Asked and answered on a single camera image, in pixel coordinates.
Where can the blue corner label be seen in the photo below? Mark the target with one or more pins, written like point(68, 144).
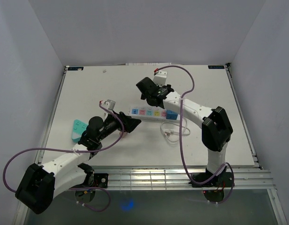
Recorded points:
point(216, 67)
point(75, 68)

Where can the right blue corner label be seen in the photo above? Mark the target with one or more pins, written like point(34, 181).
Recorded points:
point(216, 67)

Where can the aluminium rail frame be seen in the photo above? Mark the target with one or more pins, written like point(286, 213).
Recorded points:
point(133, 179)

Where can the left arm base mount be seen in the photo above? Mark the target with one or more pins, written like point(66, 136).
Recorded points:
point(99, 180)

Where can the pink small plug adapter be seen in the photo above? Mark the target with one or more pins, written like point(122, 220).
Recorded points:
point(123, 134)

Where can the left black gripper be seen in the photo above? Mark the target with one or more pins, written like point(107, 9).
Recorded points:
point(129, 123)

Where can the left blue corner label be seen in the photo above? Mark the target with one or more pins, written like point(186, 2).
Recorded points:
point(75, 68)

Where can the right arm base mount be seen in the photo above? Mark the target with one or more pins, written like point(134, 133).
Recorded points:
point(218, 189)

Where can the blue cube socket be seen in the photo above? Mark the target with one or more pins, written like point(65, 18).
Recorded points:
point(171, 115)

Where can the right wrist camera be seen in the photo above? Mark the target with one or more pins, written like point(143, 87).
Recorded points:
point(160, 77)

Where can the white colourful power strip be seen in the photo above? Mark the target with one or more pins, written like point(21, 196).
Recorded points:
point(149, 113)

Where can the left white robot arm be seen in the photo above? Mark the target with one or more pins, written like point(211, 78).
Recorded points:
point(42, 183)

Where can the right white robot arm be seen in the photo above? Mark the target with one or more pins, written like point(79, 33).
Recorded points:
point(216, 129)

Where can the teal triangular socket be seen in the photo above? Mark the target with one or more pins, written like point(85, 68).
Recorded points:
point(78, 128)

